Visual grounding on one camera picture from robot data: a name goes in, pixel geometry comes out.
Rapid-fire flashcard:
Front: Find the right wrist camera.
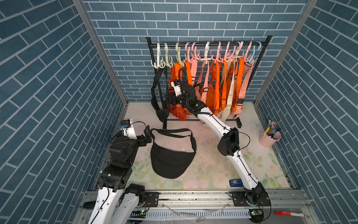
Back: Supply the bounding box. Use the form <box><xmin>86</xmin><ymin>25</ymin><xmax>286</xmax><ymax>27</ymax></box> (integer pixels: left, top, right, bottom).
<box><xmin>171</xmin><ymin>80</ymin><xmax>182</xmax><ymax>97</ymax></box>

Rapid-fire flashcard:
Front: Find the red white marker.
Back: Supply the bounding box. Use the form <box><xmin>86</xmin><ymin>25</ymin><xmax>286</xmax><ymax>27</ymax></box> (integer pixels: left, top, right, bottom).
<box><xmin>275</xmin><ymin>211</ymin><xmax>305</xmax><ymax>217</ymax></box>

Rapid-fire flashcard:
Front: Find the black clothes rack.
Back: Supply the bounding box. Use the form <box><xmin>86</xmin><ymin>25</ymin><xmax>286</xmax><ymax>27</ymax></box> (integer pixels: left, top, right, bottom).
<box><xmin>146</xmin><ymin>35</ymin><xmax>273</xmax><ymax>129</ymax></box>

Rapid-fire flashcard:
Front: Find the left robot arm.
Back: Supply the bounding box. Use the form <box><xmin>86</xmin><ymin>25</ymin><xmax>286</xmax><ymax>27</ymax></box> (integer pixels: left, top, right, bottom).
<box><xmin>89</xmin><ymin>120</ymin><xmax>152</xmax><ymax>224</ymax></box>

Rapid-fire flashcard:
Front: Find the blue black stapler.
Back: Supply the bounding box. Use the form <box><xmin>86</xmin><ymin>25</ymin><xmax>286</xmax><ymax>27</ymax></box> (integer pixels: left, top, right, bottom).
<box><xmin>229</xmin><ymin>179</ymin><xmax>244</xmax><ymax>188</ymax></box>

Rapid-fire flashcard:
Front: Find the beige sling bag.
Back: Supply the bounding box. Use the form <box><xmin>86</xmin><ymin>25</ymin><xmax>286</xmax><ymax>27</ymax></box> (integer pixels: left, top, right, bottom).
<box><xmin>217</xmin><ymin>60</ymin><xmax>236</xmax><ymax>122</ymax></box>

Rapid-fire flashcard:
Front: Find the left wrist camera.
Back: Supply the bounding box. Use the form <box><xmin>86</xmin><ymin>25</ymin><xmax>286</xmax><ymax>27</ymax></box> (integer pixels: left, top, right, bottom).
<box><xmin>120</xmin><ymin>119</ymin><xmax>137</xmax><ymax>140</ymax></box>

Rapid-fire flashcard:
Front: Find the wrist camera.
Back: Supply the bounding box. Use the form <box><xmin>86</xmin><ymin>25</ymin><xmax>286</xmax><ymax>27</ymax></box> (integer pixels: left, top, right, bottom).
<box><xmin>120</xmin><ymin>119</ymin><xmax>137</xmax><ymax>140</ymax></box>
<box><xmin>171</xmin><ymin>80</ymin><xmax>182</xmax><ymax>97</ymax></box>

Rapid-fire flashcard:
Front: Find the front orange sling bag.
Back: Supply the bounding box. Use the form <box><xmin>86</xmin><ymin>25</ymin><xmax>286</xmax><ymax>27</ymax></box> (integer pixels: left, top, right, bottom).
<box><xmin>169</xmin><ymin>60</ymin><xmax>194</xmax><ymax>121</ymax></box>

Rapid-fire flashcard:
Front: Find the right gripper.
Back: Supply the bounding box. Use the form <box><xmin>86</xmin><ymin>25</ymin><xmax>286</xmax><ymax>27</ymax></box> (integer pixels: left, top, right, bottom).
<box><xmin>165</xmin><ymin>93</ymin><xmax>191</xmax><ymax>110</ymax></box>

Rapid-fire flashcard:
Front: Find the orange sling bag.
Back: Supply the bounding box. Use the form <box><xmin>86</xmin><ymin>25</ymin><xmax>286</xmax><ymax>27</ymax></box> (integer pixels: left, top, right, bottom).
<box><xmin>169</xmin><ymin>60</ymin><xmax>194</xmax><ymax>121</ymax></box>
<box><xmin>206</xmin><ymin>57</ymin><xmax>252</xmax><ymax>118</ymax></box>

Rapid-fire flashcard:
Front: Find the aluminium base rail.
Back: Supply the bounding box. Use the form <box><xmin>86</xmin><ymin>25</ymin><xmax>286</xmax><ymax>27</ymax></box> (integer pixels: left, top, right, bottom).
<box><xmin>74</xmin><ymin>189</ymin><xmax>318</xmax><ymax>224</ymax></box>

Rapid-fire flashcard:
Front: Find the pink pen cup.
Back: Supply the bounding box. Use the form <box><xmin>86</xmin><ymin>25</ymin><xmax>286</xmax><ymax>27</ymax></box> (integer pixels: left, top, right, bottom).
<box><xmin>258</xmin><ymin>120</ymin><xmax>281</xmax><ymax>148</ymax></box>

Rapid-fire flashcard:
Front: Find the black remote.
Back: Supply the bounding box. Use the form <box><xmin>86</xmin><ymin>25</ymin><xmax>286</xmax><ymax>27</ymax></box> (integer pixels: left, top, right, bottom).
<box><xmin>83</xmin><ymin>201</ymin><xmax>96</xmax><ymax>210</ymax></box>

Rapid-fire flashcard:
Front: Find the pink sling bag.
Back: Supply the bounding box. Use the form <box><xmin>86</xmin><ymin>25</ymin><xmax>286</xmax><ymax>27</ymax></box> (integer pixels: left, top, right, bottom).
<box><xmin>190</xmin><ymin>59</ymin><xmax>210</xmax><ymax>104</ymax></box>

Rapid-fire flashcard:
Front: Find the black sling bag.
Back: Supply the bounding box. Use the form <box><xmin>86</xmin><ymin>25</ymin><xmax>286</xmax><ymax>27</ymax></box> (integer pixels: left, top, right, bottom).
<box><xmin>151</xmin><ymin>66</ymin><xmax>169</xmax><ymax>124</ymax></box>
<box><xmin>151</xmin><ymin>132</ymin><xmax>197</xmax><ymax>179</ymax></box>

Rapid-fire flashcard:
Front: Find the white plastic hook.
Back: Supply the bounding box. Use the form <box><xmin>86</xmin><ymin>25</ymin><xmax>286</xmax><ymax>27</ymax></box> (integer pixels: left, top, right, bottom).
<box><xmin>151</xmin><ymin>43</ymin><xmax>165</xmax><ymax>69</ymax></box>

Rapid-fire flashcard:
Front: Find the rear orange sling bag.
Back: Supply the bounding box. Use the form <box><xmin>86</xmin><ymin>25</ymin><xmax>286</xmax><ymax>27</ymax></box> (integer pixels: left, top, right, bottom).
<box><xmin>206</xmin><ymin>57</ymin><xmax>252</xmax><ymax>118</ymax></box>

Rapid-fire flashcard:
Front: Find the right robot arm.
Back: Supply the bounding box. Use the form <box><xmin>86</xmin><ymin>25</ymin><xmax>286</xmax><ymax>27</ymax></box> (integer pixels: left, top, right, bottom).
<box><xmin>166</xmin><ymin>69</ymin><xmax>269</xmax><ymax>205</ymax></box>

